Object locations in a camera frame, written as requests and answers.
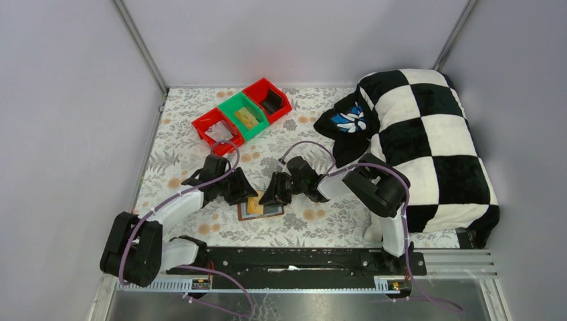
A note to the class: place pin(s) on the floral table cloth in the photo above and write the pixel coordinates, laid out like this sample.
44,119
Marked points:
178,152

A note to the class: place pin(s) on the brown leather card holder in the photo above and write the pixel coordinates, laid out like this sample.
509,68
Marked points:
269,211

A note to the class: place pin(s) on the red bin near left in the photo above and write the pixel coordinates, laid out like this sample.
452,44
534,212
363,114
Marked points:
214,115

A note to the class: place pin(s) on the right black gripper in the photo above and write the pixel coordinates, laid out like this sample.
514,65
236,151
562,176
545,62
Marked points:
283,189

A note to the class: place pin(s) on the black item in red bin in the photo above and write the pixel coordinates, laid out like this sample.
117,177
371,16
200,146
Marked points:
272,103

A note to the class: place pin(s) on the gold VIP card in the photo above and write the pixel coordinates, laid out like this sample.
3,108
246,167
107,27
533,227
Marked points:
253,207

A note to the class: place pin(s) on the black cap with blue logo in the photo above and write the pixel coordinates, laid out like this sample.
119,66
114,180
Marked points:
350,127

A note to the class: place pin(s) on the green bin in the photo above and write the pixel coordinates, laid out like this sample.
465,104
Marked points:
231,105

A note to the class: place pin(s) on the red bin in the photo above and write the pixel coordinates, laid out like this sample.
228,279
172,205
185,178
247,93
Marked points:
214,115
257,91

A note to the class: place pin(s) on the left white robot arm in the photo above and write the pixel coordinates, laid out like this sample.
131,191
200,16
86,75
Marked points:
136,252

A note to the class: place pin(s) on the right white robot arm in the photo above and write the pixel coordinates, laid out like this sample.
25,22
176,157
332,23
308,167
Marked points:
380,187

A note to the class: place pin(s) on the red bin far right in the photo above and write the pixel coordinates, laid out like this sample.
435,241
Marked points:
257,91

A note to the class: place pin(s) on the silver card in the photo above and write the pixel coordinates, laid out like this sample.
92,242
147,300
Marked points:
218,131

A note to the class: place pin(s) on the yellow card in green bin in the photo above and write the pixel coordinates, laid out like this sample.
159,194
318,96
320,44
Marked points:
246,118

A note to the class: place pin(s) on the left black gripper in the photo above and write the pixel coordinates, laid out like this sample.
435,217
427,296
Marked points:
231,186

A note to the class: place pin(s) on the checkered black white pillow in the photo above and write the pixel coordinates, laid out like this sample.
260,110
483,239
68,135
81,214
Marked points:
416,124

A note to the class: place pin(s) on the aluminium frame rails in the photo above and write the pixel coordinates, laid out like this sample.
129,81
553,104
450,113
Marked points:
441,264

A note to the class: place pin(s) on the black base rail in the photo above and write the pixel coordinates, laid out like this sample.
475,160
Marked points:
308,268

